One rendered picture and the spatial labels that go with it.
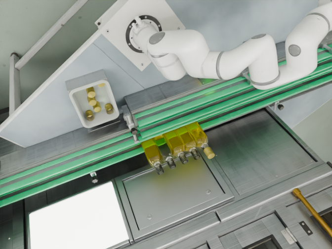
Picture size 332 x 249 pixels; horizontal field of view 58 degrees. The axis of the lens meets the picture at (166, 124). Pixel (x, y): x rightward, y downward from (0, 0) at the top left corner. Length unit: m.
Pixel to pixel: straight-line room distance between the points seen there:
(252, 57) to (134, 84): 0.73
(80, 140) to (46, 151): 0.16
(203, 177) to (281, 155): 0.41
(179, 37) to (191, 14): 0.49
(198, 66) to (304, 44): 0.30
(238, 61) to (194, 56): 0.13
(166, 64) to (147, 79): 0.49
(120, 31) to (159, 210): 0.77
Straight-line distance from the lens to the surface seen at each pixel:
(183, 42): 0.91
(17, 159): 1.57
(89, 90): 1.37
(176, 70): 1.01
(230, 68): 0.89
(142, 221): 1.37
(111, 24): 1.22
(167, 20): 1.30
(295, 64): 0.97
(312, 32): 0.96
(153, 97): 1.44
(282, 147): 1.62
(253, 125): 1.71
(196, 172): 1.46
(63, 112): 1.48
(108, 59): 1.37
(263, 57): 0.90
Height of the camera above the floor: 1.93
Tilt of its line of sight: 44 degrees down
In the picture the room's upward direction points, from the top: 150 degrees clockwise
